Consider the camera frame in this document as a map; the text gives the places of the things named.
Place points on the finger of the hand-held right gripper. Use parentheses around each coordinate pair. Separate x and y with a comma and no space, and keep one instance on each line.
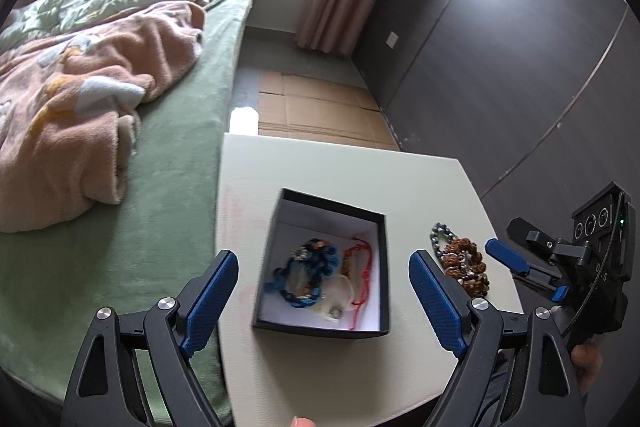
(507,255)
(525,232)

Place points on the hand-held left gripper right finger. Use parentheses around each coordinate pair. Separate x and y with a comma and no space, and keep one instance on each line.
(437,302)

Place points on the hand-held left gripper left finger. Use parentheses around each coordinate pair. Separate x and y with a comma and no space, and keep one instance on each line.
(210,302)

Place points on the black jewelry box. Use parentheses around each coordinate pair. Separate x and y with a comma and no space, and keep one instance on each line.
(280,287)

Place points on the person's right hand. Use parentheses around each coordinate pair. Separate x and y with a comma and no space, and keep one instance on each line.
(586,364)

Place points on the person's left hand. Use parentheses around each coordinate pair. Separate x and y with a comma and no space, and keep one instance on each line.
(302,422)

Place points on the green bed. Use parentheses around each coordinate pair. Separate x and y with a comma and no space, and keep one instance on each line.
(170,207)

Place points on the dark grey wardrobe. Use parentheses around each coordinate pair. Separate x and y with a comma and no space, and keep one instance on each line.
(500,82)

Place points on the flat brown cardboard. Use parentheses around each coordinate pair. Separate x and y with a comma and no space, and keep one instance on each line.
(320,107)

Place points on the pink fleece blanket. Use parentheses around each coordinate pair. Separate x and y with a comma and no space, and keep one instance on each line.
(75,107)

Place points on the white wall socket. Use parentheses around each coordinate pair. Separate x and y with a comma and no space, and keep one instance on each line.
(392,39)

